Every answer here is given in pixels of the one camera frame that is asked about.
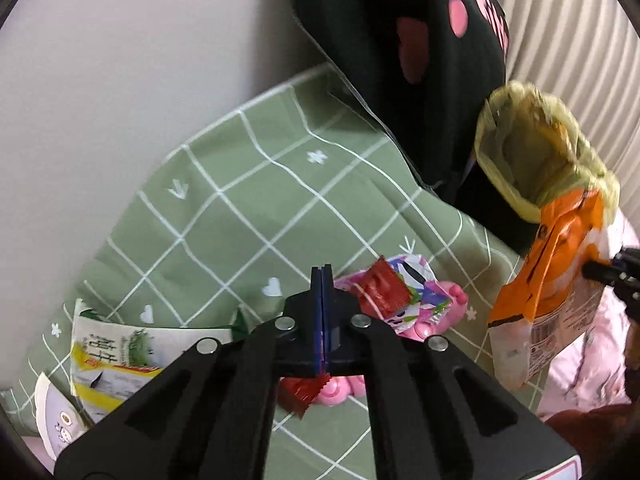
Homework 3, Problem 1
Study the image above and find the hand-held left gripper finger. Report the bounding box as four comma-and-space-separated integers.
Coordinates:
323, 265, 578, 480
54, 265, 324, 480

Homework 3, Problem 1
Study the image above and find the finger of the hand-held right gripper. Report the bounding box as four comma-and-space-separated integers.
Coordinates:
614, 282, 640, 322
582, 247, 640, 286

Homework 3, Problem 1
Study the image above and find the orange snack bag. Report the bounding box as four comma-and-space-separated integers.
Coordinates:
487, 191, 613, 393

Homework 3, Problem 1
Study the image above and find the red foil wrapper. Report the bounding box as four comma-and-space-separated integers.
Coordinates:
277, 256, 411, 418

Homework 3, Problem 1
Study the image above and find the colourful printed wrapper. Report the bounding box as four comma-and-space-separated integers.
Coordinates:
385, 255, 451, 336

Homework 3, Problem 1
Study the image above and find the dark brown cloth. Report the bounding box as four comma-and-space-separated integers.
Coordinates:
545, 402, 640, 466

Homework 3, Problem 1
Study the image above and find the green checked bed sheet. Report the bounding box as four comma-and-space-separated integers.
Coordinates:
0, 62, 551, 480

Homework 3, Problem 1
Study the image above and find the white green paper package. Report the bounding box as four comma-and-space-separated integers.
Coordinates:
70, 299, 251, 426

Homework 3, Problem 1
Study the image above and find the black pillow with pink hearts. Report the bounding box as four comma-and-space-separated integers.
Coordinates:
292, 0, 543, 256

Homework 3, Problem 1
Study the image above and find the beige striped cushion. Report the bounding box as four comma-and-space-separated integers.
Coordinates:
497, 0, 640, 201

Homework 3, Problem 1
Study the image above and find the white bunny-print paper packet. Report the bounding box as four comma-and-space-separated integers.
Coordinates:
34, 372, 96, 461

